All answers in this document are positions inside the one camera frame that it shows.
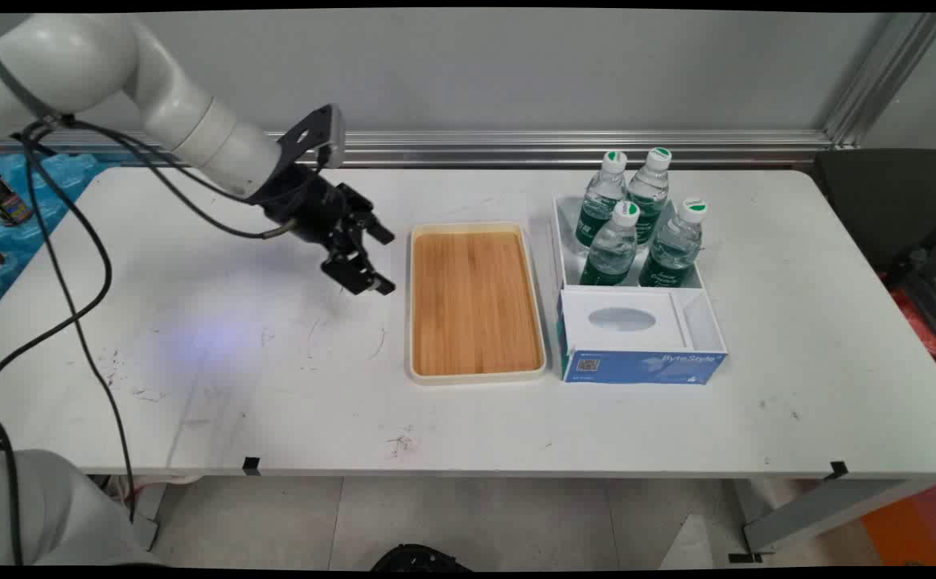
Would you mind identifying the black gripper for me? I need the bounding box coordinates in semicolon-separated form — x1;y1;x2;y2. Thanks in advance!
261;161;397;298

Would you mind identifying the water bottle with green label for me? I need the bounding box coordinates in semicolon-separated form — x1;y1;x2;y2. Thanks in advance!
638;197;709;289
578;199;642;287
575;150;629;248
627;146;673;246

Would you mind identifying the bamboo tray with white rim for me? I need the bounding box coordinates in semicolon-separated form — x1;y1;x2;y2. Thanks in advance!
407;222;550;387

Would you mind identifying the blue and white tissue box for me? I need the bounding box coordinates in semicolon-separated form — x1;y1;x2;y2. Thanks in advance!
558;288;729;385

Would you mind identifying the black round object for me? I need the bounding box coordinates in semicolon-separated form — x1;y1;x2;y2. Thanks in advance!
370;544;474;573

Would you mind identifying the white plastic organizer box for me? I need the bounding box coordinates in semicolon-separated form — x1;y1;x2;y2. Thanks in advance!
552;193;730;364

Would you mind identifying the blue bubble mat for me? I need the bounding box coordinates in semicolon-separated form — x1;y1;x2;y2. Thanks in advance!
0;151;121;324

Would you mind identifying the black chair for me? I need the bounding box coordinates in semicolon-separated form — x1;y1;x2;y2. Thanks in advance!
812;148;936;276

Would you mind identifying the white table leg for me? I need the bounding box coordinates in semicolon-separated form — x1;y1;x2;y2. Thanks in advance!
729;478;936;564

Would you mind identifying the red patterned bag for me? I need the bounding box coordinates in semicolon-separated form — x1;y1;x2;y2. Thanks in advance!
886;283;936;380

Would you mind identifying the orange box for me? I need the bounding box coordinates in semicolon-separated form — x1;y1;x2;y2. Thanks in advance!
860;480;936;565

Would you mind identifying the black cable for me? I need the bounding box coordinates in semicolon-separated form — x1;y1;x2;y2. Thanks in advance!
0;119;289;564
16;119;332;525

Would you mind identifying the horizontal aluminium frame rail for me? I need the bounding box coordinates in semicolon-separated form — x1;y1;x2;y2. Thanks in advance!
0;127;839;170

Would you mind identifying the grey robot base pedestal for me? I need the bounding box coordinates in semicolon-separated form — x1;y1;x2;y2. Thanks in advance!
0;449;159;568

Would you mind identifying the slanted aluminium frame post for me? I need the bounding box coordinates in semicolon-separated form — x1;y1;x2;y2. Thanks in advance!
822;12;936;150

